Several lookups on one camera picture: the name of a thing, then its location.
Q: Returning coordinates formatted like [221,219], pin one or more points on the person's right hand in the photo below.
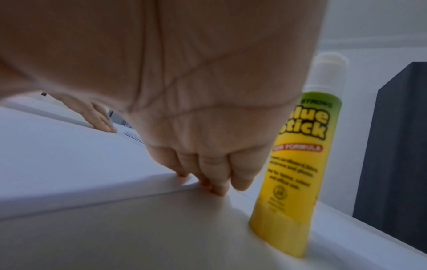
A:
[173,63]

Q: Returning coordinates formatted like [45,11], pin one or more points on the person's left hand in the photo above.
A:
[90,115]

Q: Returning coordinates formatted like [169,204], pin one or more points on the yellow glue stick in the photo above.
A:
[300,169]

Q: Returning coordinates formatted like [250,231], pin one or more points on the white paper stack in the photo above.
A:
[373,237]

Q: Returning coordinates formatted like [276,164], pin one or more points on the black wardrobe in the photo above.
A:
[393,158]

